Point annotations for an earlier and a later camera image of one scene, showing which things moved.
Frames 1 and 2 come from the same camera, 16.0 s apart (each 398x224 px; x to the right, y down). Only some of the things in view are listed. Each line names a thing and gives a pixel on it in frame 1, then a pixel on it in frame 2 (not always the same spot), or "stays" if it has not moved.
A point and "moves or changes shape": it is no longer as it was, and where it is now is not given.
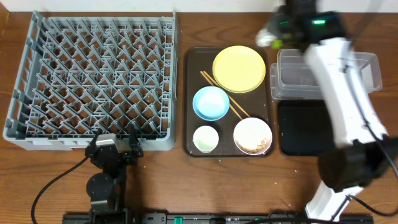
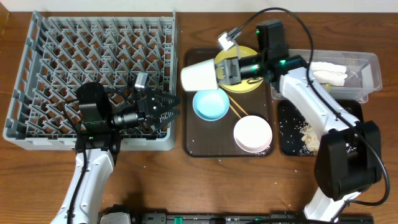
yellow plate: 239,69 stays
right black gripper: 278,25 to 224,66
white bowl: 252,135 stays
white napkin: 263,37 moves or changes shape
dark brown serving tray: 198,63 stays
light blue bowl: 211,103 stays
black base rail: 126,218 stays
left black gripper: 126,152 to 147,112
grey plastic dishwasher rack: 81,74 stays
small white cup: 206,138 to 201,76
